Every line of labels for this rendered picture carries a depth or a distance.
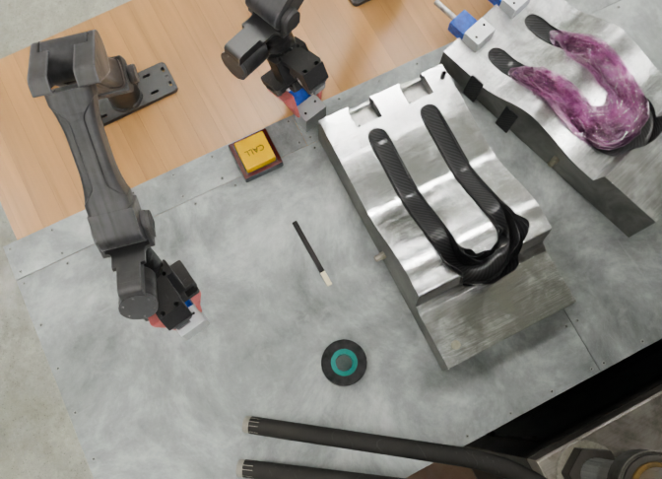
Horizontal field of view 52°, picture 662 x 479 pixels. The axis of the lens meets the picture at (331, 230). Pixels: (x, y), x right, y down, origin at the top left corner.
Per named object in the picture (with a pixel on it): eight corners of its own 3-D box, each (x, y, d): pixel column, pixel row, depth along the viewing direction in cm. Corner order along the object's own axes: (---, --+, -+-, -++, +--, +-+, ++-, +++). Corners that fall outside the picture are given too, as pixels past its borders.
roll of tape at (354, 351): (371, 378, 122) (372, 377, 119) (329, 392, 122) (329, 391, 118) (358, 335, 124) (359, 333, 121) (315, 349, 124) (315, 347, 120)
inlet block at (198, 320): (148, 283, 126) (140, 277, 121) (170, 267, 127) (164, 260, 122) (187, 340, 124) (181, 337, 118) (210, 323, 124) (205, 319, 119)
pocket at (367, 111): (345, 115, 130) (345, 107, 126) (369, 104, 130) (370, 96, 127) (356, 135, 129) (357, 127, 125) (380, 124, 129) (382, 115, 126)
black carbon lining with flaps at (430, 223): (362, 138, 127) (364, 116, 118) (437, 102, 129) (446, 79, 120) (453, 305, 119) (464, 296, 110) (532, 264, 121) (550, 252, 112)
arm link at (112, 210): (153, 244, 100) (84, 34, 89) (93, 260, 100) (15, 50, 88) (159, 217, 112) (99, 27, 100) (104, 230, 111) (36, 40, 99)
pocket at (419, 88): (395, 93, 131) (397, 84, 127) (419, 81, 132) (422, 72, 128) (406, 112, 130) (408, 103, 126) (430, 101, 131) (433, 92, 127)
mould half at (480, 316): (318, 139, 134) (318, 109, 121) (433, 85, 137) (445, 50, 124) (442, 371, 123) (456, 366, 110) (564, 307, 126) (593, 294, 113)
